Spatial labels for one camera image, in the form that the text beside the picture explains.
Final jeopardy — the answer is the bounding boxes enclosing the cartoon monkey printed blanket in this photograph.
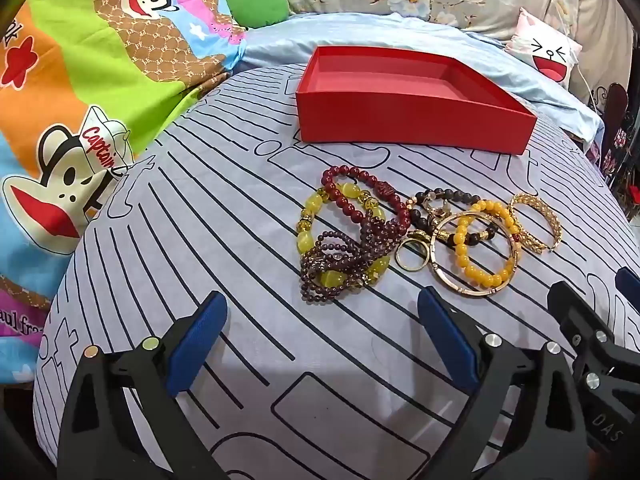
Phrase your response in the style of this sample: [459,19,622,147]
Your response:
[0,0,251,386]

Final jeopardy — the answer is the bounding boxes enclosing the dark metal bed frame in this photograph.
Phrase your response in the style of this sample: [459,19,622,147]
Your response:
[590,82,640,211]

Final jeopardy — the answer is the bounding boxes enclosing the yellow green bead bracelet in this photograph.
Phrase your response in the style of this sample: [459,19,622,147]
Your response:
[298,187,393,291]

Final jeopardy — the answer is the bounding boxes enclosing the green pillow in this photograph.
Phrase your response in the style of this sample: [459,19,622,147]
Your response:
[222,0,290,28]

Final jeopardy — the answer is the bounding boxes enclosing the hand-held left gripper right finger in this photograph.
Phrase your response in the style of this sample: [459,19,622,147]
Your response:
[417,286,601,480]

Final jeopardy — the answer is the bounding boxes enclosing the white cable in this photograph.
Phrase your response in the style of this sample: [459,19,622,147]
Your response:
[550,0,598,108]

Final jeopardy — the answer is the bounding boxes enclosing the red cardboard box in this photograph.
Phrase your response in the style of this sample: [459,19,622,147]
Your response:
[295,45,538,156]

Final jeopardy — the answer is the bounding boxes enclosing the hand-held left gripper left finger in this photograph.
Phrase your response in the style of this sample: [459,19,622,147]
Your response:
[57,291,231,480]

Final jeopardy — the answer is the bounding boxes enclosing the gold ring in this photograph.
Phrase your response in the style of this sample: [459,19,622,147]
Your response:
[395,230,433,273]

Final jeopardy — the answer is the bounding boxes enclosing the plain gold bangle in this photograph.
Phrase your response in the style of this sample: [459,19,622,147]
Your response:
[430,211,517,298]

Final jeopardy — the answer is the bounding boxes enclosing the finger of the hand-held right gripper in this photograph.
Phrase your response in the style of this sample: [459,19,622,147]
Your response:
[616,266,640,306]
[547,281,640,391]

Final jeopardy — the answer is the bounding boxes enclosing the amber yellow bead bracelet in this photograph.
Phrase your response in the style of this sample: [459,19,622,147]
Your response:
[452,199,523,288]

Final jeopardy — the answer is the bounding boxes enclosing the grey striped bed sheet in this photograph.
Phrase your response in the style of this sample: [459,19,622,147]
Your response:
[32,65,640,480]

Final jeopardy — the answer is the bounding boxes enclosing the pink cat face pillow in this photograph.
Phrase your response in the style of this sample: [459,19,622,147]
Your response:
[505,7,583,86]

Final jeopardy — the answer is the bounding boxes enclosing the gold chain cuff bracelet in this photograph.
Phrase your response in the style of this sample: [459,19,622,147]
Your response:
[508,192,563,255]

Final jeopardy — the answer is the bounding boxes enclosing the light blue quilt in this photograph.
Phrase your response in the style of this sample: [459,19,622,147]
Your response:
[235,12,606,141]

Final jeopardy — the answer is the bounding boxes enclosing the black bead bracelet gold charms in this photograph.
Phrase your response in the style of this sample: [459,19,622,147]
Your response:
[407,187,498,252]

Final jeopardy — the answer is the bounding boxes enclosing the purple garnet bead bracelet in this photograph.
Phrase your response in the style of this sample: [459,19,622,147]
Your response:
[299,212,401,303]

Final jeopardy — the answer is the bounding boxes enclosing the dark red bead bracelet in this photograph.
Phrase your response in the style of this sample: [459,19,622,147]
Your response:
[321,165,412,236]

